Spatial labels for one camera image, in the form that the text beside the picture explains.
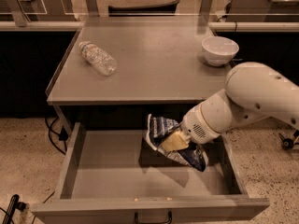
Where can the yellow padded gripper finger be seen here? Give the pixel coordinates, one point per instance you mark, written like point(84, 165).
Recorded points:
point(177, 140)

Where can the grey open top drawer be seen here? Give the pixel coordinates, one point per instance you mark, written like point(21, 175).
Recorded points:
point(107, 176)

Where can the background metal desk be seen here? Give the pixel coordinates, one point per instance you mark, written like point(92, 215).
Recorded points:
point(263, 11)

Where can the grey middle railing post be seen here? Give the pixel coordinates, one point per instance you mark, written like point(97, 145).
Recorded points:
point(90, 0)

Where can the grey left railing post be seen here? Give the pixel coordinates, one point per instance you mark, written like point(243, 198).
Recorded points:
point(17, 13)

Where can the black caster wheel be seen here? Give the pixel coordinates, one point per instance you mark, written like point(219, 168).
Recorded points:
point(289, 143)

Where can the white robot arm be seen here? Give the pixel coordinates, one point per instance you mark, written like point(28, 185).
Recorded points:
point(252, 92)

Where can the blue chip bag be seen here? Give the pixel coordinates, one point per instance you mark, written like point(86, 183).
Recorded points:
point(159, 128)

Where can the grey cabinet counter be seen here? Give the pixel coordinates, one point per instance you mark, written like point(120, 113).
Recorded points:
point(160, 61)

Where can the grey right railing post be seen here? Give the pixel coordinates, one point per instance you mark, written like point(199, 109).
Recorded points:
point(203, 17)

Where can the clear plastic water bottle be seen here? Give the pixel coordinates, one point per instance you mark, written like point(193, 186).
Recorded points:
point(100, 60)

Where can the black drawer handle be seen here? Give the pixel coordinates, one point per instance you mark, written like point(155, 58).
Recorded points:
point(163, 218)

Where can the black office chair back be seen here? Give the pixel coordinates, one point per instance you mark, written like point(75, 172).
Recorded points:
point(165, 9)

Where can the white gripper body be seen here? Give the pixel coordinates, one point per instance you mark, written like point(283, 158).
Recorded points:
point(196, 125)

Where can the white ceramic bowl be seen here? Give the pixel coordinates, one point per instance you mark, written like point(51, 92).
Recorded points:
point(218, 50)

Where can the grey railing post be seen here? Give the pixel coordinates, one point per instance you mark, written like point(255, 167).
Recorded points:
point(203, 17)
point(90, 0)
point(17, 13)

